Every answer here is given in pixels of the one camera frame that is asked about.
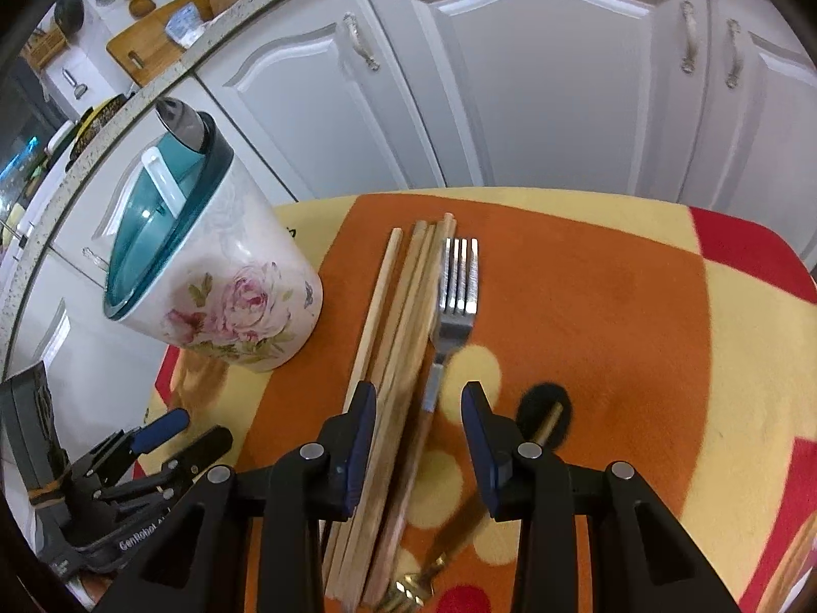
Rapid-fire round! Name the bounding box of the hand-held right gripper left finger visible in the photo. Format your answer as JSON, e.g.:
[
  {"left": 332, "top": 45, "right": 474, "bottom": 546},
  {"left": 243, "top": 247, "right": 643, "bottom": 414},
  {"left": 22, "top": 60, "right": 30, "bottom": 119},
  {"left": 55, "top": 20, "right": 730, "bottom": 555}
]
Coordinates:
[{"left": 95, "top": 381, "right": 379, "bottom": 613}]

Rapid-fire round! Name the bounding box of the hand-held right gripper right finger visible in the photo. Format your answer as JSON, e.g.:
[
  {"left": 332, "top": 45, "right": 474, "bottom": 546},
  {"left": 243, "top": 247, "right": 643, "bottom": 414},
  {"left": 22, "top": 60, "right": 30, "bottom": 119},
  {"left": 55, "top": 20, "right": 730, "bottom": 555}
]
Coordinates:
[{"left": 461, "top": 381, "right": 741, "bottom": 613}]

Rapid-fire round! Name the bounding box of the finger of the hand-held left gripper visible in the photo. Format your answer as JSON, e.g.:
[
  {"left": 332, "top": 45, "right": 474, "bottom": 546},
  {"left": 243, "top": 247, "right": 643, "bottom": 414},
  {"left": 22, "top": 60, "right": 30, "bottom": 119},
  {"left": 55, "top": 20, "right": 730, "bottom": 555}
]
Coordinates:
[
  {"left": 159, "top": 425, "right": 234, "bottom": 481},
  {"left": 77, "top": 409, "right": 191, "bottom": 481}
]

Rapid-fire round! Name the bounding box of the gold fork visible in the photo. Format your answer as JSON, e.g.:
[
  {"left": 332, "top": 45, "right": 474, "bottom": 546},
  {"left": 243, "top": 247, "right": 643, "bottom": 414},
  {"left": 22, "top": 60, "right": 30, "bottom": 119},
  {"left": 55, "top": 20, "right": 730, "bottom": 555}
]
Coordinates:
[{"left": 375, "top": 402, "right": 568, "bottom": 611}]

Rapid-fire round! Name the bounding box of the silver fork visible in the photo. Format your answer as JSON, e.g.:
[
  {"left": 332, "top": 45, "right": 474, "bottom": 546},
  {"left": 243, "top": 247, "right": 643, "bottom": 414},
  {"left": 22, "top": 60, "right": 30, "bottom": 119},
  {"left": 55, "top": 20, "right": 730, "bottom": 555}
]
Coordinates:
[{"left": 392, "top": 236, "right": 481, "bottom": 525}]

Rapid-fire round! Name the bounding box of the floral ceramic utensil holder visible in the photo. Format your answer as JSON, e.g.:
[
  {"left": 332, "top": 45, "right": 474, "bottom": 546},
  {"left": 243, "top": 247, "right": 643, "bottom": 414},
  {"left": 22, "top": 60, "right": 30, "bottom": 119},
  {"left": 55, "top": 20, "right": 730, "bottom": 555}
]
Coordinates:
[{"left": 102, "top": 97, "right": 324, "bottom": 372}]

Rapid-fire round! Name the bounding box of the orange yellow red printed blanket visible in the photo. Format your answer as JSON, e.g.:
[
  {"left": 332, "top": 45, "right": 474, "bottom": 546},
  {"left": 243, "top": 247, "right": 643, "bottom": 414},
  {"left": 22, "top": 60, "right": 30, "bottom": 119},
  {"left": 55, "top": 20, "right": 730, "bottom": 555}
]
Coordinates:
[{"left": 131, "top": 186, "right": 817, "bottom": 613}]

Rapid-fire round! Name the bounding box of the white cabinet door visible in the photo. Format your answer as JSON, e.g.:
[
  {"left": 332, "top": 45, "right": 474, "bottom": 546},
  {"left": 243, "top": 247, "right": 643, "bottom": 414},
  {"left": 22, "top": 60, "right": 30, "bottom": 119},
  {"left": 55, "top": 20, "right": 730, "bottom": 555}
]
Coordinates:
[
  {"left": 50, "top": 73, "right": 301, "bottom": 285},
  {"left": 682, "top": 0, "right": 817, "bottom": 263},
  {"left": 195, "top": 0, "right": 448, "bottom": 202},
  {"left": 353, "top": 0, "right": 724, "bottom": 206}
]

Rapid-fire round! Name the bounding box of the yellow black clay pot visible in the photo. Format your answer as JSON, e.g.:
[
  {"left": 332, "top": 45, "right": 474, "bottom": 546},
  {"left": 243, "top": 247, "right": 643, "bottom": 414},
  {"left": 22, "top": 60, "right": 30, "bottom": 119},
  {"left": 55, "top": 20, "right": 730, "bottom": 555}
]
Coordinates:
[{"left": 72, "top": 93, "right": 130, "bottom": 143}]

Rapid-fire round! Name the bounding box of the dark window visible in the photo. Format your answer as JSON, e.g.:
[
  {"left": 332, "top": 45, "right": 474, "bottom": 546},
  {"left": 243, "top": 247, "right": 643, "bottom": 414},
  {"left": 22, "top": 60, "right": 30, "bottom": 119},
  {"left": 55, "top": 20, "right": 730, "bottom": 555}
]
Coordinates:
[{"left": 0, "top": 54, "right": 65, "bottom": 205}]

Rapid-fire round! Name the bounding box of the wooden cutting board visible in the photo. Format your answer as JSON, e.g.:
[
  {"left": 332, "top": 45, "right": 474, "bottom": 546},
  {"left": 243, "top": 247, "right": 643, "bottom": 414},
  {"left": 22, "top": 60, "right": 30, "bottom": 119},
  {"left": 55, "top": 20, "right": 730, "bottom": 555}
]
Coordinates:
[{"left": 105, "top": 0, "right": 213, "bottom": 88}]

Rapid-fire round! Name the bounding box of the wooden chopstick basket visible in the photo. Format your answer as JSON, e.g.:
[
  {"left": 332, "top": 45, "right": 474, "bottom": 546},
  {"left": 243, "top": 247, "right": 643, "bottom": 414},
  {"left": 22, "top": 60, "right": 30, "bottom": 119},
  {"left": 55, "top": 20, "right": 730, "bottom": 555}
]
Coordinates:
[{"left": 28, "top": 27, "right": 69, "bottom": 69}]

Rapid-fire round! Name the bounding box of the blue white packet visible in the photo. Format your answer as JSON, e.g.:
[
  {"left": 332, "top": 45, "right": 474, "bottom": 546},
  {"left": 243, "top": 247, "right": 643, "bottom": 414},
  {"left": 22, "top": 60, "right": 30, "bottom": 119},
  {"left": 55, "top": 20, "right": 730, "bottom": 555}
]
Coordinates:
[{"left": 164, "top": 3, "right": 206, "bottom": 50}]

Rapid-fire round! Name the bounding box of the black hanging pan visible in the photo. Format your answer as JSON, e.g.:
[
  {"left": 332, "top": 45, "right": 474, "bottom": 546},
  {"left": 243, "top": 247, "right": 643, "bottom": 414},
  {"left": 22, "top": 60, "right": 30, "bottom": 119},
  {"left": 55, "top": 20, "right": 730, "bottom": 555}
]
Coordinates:
[{"left": 54, "top": 0, "right": 85, "bottom": 37}]

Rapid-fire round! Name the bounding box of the speckled kitchen countertop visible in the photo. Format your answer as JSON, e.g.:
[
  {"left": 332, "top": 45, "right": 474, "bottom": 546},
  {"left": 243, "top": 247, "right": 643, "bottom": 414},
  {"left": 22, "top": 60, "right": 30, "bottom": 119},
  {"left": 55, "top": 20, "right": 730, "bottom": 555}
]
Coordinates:
[{"left": 0, "top": 0, "right": 754, "bottom": 359}]

